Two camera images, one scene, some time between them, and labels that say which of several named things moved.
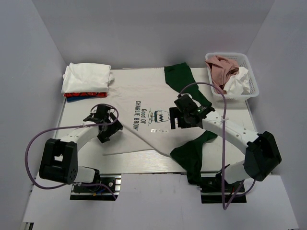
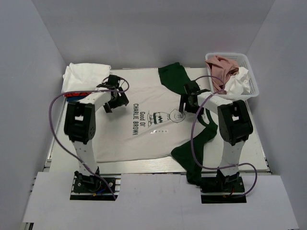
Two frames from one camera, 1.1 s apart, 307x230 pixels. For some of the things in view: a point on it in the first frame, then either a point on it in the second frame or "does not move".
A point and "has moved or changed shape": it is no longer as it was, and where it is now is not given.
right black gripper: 175,112 to 185,99
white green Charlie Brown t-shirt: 142,100 has moved or changed shape
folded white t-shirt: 80,77 does not move
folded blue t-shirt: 79,98 does not move
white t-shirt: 239,84 does not move
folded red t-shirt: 86,94 does not move
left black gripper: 114,127 to 122,100
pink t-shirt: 220,69 does not move
